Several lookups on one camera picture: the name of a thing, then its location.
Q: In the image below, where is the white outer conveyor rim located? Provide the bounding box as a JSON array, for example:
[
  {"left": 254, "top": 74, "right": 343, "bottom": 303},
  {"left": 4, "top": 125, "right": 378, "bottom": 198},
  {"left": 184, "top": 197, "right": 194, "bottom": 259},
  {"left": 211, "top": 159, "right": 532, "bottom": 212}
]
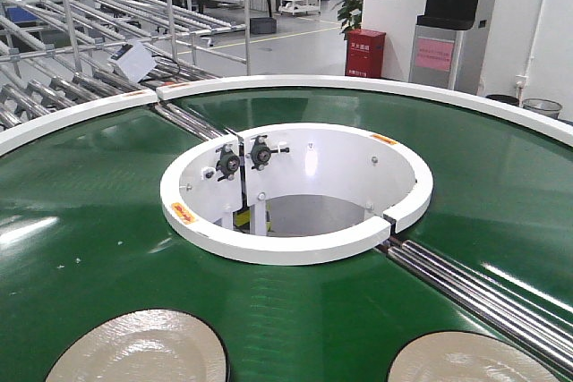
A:
[{"left": 1, "top": 74, "right": 572, "bottom": 155}]

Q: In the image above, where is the green rotary conveyor belt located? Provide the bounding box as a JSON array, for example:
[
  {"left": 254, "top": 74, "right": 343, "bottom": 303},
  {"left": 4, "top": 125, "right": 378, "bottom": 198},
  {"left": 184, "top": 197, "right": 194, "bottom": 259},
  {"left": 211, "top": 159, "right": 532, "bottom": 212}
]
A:
[{"left": 1, "top": 88, "right": 572, "bottom": 381}]

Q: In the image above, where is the metal mesh waste bin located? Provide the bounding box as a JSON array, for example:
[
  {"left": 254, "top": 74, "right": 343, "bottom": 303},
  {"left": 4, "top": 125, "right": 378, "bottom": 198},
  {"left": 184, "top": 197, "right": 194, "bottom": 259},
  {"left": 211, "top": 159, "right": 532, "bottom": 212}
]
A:
[{"left": 522, "top": 98, "right": 562, "bottom": 119}]

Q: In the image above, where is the steel conveyor rollers right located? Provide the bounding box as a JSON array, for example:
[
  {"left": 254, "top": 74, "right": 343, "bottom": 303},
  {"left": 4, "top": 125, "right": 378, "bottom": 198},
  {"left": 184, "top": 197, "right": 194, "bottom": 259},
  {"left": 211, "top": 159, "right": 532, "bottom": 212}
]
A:
[{"left": 376, "top": 237, "right": 572, "bottom": 379}]

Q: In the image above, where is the red fire extinguisher box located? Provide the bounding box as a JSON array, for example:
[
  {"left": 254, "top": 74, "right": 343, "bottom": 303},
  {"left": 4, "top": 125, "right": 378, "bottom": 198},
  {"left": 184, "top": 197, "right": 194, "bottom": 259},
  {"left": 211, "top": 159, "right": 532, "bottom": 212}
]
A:
[{"left": 345, "top": 29, "right": 386, "bottom": 79}]

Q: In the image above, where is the beige plate black rim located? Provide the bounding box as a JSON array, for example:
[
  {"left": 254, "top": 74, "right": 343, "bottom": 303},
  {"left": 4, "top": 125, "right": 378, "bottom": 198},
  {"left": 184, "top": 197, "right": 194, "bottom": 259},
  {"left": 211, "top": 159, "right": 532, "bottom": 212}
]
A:
[
  {"left": 388, "top": 331, "right": 557, "bottom": 381},
  {"left": 46, "top": 309, "right": 230, "bottom": 381}
]

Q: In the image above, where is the white inner conveyor ring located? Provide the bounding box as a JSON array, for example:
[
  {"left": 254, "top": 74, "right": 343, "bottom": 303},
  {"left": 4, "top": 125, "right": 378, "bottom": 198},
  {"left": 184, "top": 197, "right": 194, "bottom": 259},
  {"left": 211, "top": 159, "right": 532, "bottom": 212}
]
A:
[{"left": 159, "top": 122, "right": 434, "bottom": 267}]

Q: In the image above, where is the white control box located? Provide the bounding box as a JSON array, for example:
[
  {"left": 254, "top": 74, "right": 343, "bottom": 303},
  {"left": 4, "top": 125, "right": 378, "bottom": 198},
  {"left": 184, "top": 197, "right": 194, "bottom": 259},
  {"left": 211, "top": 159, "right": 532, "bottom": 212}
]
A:
[{"left": 108, "top": 40, "right": 156, "bottom": 83}]

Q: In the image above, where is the black water dispenser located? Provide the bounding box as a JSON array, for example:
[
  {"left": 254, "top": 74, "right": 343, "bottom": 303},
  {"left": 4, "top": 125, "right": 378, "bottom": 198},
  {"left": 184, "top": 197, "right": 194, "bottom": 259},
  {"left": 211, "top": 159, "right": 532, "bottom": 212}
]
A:
[{"left": 409, "top": 0, "right": 478, "bottom": 89}]

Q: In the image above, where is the metal roller rack shelving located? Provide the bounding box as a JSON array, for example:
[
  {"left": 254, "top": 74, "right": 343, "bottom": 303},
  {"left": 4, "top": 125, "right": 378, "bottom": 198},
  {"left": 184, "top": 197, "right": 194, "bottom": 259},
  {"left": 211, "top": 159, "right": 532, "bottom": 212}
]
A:
[{"left": 0, "top": 0, "right": 252, "bottom": 131}]

